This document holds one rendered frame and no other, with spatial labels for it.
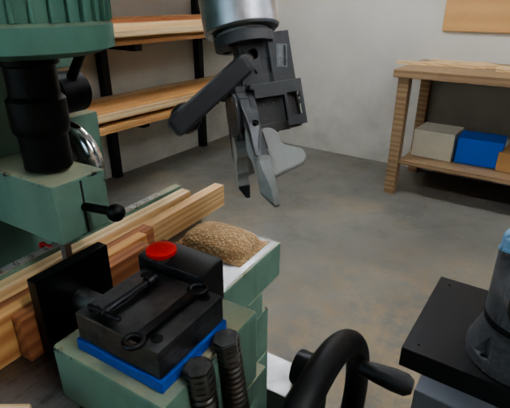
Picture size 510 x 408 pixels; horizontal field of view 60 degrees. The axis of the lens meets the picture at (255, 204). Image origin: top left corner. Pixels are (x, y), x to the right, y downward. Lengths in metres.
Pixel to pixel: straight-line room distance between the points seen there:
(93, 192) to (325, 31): 3.56
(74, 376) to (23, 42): 0.29
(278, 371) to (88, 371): 0.51
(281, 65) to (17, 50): 0.28
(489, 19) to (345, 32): 1.05
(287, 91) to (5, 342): 0.40
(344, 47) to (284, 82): 3.39
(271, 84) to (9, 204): 0.33
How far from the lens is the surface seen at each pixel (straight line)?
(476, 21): 3.60
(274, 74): 0.55
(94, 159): 0.69
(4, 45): 0.45
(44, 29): 0.45
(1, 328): 0.53
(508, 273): 0.90
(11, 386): 0.53
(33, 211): 0.55
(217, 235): 0.67
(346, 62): 3.92
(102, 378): 0.42
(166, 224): 0.70
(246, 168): 0.60
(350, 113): 3.96
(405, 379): 0.53
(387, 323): 2.03
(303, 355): 0.81
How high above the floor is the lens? 1.24
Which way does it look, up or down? 24 degrees down
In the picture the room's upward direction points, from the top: straight up
